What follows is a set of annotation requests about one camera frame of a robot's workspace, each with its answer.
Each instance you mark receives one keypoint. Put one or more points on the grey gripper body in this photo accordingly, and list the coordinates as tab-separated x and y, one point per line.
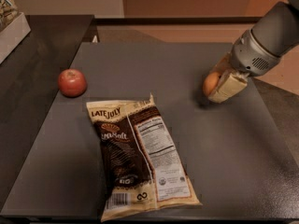
249	55

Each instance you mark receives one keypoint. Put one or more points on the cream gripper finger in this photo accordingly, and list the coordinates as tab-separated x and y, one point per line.
231	83
223	65

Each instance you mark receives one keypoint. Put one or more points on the orange fruit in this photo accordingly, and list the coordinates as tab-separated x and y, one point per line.
210	83

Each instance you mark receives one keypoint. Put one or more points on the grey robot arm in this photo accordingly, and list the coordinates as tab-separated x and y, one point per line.
278	30

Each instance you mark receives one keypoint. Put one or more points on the brown Late July chip bag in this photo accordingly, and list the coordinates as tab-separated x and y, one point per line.
142	166

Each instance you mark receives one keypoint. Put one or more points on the red apple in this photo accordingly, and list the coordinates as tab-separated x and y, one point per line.
72	83

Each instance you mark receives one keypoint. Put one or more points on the white box with snacks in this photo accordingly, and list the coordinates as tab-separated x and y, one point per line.
14	27

